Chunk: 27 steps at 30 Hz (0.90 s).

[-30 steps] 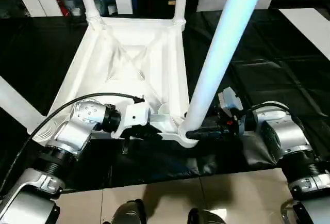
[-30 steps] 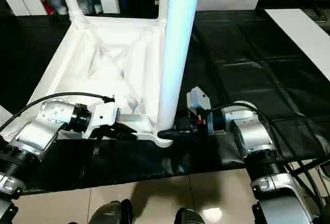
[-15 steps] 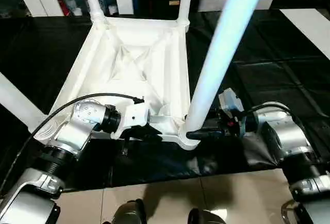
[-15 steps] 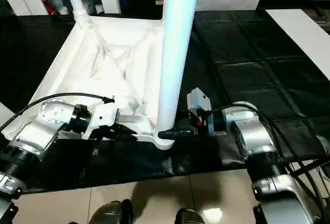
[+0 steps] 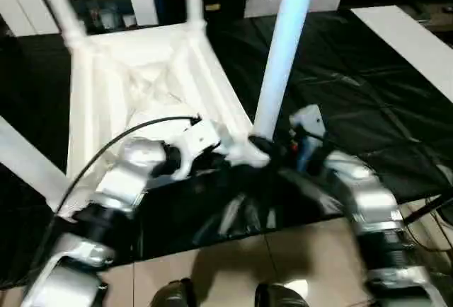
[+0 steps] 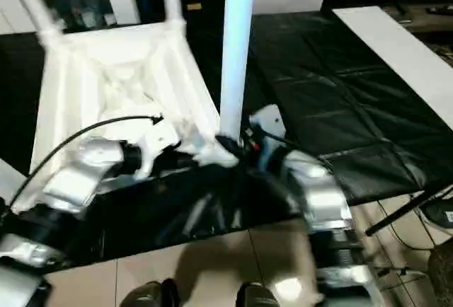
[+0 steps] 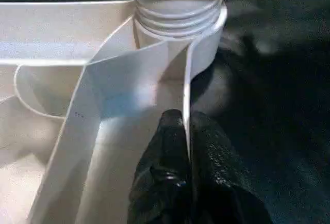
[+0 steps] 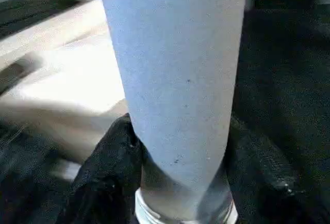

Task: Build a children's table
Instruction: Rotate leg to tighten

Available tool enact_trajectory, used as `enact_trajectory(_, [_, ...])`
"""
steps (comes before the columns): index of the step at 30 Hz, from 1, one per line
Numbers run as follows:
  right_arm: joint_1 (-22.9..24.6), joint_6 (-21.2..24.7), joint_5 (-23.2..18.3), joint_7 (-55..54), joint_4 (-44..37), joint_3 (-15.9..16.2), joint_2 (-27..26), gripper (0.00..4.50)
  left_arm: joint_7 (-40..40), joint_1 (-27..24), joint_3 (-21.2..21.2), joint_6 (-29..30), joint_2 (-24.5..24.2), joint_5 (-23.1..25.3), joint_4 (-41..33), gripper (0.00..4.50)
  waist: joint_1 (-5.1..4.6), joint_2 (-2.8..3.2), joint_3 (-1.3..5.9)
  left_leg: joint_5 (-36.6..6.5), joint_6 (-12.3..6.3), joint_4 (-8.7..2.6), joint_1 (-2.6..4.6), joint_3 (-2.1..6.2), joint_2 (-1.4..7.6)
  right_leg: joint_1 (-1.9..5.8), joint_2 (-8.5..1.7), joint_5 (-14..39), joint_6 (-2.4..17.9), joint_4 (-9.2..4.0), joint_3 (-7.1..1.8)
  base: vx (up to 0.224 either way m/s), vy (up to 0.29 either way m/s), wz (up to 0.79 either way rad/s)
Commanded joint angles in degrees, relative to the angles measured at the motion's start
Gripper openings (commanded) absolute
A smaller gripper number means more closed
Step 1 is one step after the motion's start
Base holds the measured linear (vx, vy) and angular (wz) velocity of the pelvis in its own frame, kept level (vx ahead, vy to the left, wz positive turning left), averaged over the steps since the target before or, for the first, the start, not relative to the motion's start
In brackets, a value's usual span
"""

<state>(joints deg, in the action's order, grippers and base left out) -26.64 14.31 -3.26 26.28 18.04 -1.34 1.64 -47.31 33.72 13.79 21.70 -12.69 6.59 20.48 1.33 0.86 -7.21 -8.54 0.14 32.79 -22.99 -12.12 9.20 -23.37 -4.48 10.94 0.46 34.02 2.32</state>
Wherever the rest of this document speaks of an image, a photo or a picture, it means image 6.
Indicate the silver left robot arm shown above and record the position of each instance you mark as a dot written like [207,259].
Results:
[70,186]

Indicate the black work mat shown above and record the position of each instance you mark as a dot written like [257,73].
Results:
[336,109]

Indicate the small white cup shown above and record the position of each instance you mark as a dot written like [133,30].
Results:
[111,20]

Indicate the black stand bar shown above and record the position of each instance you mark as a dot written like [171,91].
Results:
[400,215]

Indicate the white flat panel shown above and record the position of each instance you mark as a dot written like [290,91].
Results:
[396,49]

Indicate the grey power adapter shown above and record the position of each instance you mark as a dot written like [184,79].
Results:
[440,213]

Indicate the brown woven basket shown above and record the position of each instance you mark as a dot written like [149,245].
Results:
[442,275]

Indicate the black remote control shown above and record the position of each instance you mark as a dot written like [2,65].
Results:
[439,9]

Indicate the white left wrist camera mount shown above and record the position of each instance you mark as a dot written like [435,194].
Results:
[159,140]

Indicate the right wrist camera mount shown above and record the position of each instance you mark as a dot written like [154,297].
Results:
[269,117]

